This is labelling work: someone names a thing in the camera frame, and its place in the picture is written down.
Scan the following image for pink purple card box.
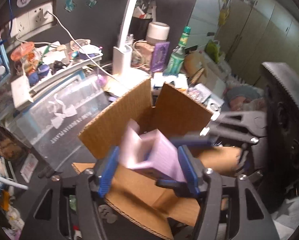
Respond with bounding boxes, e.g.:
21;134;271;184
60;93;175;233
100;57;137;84
119;119;185;182

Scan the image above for brown cardboard box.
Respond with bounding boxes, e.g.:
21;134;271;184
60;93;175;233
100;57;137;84
71;77;243;240

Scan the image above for pink blue bedding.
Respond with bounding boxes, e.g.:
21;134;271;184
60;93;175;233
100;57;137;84
225;85;267;112

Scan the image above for clear plastic zip bag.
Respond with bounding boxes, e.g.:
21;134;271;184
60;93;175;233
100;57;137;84
16;75;109;170

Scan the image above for green glass bottle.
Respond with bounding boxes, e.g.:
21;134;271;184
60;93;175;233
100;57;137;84
163;26;191;76

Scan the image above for purple card sleeve pack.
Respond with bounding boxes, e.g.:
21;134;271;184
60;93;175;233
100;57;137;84
150;41;170;73

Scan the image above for beige wardrobe cabinets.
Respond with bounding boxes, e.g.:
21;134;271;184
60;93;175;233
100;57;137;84
217;0;299;88

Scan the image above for white desk lamp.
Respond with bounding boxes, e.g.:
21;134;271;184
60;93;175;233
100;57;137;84
112;0;137;75

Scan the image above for white cylindrical humidifier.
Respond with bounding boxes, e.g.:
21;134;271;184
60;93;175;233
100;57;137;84
146;22;170;45

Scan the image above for white shelf tray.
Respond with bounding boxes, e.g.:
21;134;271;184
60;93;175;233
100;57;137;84
11;50;103;111

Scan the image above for black camera box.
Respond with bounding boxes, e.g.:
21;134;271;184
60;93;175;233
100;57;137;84
261;62;299;203

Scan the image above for white power cable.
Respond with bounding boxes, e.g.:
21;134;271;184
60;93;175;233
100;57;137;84
46;10;118;81

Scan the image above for white wall socket panel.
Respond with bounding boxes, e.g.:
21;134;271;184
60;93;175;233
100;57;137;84
9;0;54;37

